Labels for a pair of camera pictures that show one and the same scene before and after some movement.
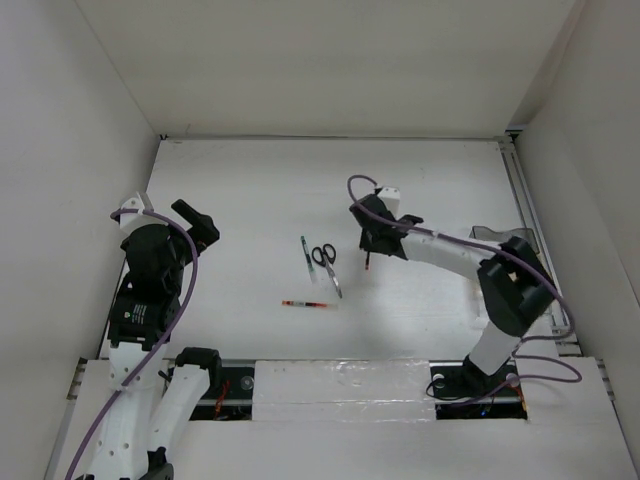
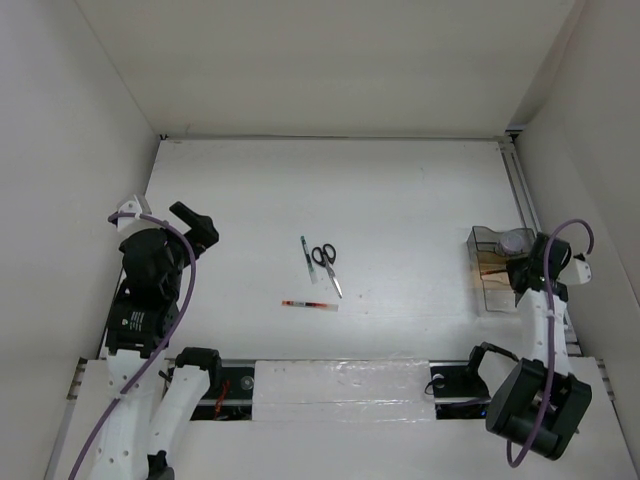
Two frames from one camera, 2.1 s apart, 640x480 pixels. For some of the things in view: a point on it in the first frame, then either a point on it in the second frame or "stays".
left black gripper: (203, 232) stays
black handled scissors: (325, 256) stays
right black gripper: (366, 242) → (513, 266)
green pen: (308, 259) stays
